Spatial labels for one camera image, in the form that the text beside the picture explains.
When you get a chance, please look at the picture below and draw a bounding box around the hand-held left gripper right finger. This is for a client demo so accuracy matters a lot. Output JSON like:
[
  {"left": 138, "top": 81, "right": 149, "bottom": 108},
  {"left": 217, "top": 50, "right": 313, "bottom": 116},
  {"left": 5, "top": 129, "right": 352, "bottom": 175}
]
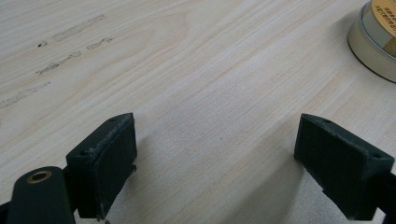
[{"left": 293, "top": 113, "right": 396, "bottom": 221}]

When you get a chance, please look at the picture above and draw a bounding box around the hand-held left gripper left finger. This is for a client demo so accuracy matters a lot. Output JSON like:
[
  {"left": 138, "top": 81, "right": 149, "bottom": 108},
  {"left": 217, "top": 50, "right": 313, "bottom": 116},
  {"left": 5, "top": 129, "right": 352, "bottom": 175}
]
[{"left": 65, "top": 112, "right": 138, "bottom": 221}]

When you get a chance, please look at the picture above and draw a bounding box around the round tin with gold label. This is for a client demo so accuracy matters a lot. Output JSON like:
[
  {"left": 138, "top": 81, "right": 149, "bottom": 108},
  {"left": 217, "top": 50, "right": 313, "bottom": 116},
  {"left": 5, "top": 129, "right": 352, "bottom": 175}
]
[{"left": 347, "top": 0, "right": 396, "bottom": 84}]

